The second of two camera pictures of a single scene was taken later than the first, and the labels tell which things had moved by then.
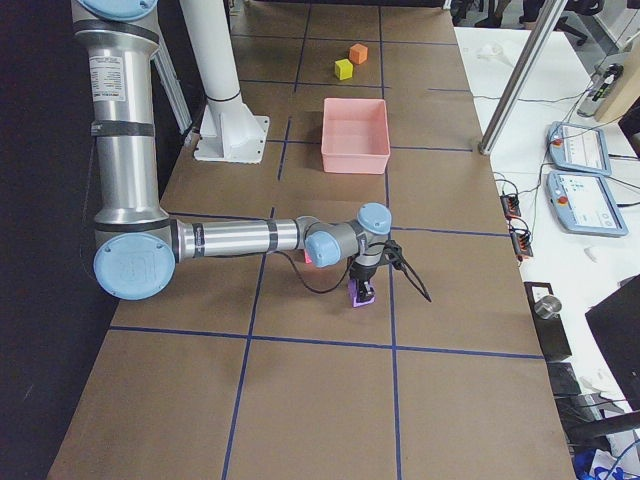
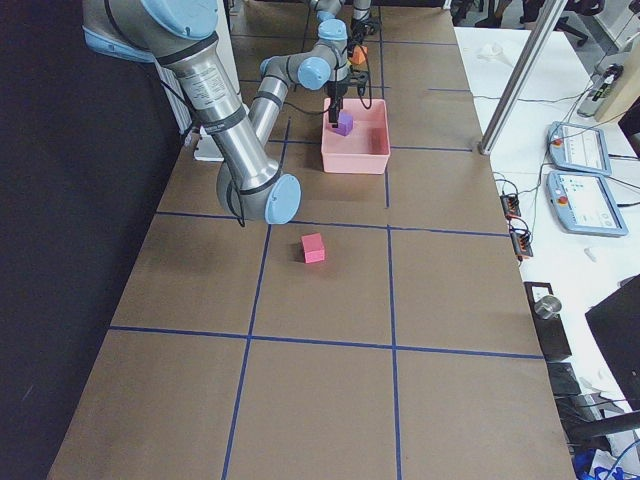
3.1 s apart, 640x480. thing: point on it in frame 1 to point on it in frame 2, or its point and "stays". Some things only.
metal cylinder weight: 547,307 stays
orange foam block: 358,53 stays
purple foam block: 352,285 to 345,124
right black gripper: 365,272 to 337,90
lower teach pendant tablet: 585,204 stays
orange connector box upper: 511,205 stays
